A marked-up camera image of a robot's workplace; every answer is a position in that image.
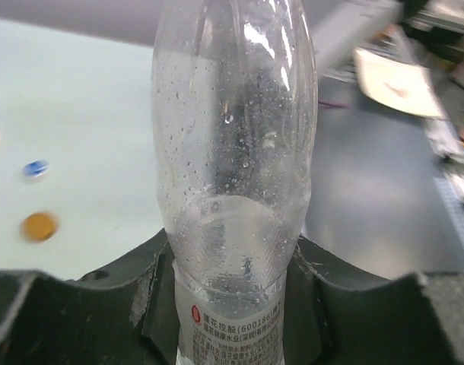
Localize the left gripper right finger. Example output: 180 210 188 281
283 237 464 364

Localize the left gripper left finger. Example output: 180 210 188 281
0 231 179 364

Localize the orange bottle cap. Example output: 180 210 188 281
21 211 59 242

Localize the blue bottle cap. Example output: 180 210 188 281
22 160 49 179

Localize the small clear bottle white cap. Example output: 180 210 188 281
151 1 317 364

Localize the white curved panel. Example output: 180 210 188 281
353 48 445 119

